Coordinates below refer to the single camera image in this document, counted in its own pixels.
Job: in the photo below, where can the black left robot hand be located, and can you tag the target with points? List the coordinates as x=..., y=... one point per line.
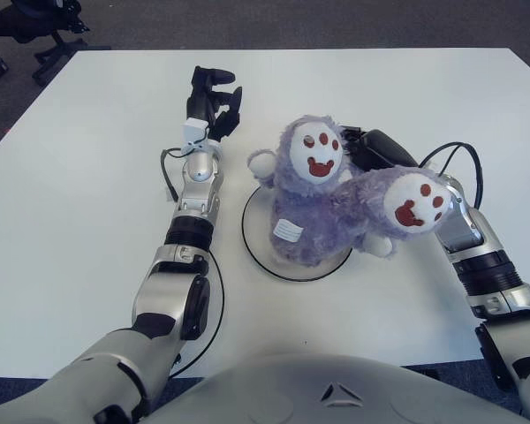
x=201, y=103

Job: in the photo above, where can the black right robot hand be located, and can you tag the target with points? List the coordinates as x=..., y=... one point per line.
x=380, y=150

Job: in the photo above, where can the purple plush bunny doll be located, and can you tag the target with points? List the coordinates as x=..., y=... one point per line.
x=309, y=238

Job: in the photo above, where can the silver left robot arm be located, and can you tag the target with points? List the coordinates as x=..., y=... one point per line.
x=190, y=212

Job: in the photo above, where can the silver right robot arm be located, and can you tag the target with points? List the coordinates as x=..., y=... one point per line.
x=490, y=265

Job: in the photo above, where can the white plate black rim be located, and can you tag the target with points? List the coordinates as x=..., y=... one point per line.
x=258, y=229

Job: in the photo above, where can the black office chair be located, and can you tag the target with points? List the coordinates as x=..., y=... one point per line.
x=9, y=22

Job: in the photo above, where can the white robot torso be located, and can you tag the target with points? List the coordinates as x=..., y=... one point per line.
x=269, y=397

